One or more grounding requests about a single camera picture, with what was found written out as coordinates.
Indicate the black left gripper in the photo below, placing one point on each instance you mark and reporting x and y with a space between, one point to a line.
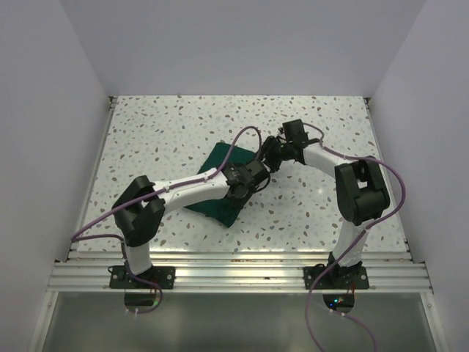
252 188

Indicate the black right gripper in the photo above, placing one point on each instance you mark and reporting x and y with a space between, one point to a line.
267 152

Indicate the green surgical cloth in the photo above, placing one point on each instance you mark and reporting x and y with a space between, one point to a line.
220 205

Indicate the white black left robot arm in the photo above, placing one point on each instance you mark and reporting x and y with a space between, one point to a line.
141 207

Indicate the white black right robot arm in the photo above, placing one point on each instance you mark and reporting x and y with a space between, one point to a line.
361 192

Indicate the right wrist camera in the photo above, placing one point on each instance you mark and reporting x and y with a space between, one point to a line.
293 133

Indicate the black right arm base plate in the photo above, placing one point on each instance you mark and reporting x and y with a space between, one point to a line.
339 278

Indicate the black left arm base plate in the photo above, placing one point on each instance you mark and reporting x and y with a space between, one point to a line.
163 276

